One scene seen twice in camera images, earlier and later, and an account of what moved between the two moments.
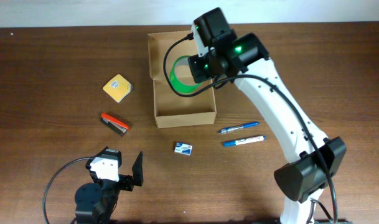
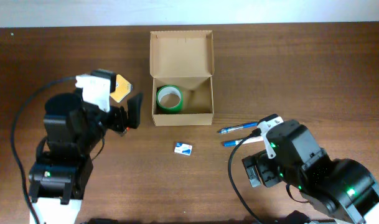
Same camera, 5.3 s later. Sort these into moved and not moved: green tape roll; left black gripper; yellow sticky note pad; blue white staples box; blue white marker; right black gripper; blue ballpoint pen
Moved: green tape roll; left black gripper; right black gripper
Not moved: blue white marker; blue white staples box; yellow sticky note pad; blue ballpoint pen
